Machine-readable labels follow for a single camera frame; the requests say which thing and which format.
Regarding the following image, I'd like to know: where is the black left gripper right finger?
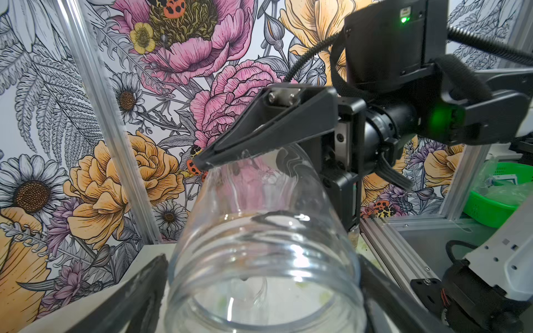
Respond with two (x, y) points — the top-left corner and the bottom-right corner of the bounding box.
(359, 255), (452, 332)

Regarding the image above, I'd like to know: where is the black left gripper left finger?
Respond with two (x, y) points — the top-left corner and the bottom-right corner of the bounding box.
(68, 255), (168, 333)

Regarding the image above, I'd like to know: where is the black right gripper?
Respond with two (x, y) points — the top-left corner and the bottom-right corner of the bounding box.
(193, 83), (418, 230)

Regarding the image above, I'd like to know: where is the glass tea jar beige lid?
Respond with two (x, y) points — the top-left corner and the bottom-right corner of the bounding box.
(164, 145), (367, 332)

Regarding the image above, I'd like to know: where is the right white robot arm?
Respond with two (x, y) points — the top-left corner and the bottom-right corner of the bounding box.
(194, 1), (532, 230)

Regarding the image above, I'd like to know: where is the green plastic basket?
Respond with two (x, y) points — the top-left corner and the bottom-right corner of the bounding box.
(463, 159), (532, 228)

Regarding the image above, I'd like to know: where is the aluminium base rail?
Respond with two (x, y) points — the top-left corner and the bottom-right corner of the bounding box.
(359, 218), (441, 305)

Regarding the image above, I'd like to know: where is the aluminium corner post right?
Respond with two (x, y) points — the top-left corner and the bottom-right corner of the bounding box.
(423, 1), (528, 217)

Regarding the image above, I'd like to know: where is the aluminium corner post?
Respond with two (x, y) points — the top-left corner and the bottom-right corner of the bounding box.
(423, 1), (528, 217)
(53, 1), (162, 244)

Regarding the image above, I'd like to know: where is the aluminium corner post left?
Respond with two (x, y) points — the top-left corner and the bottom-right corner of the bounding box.
(53, 1), (162, 244)

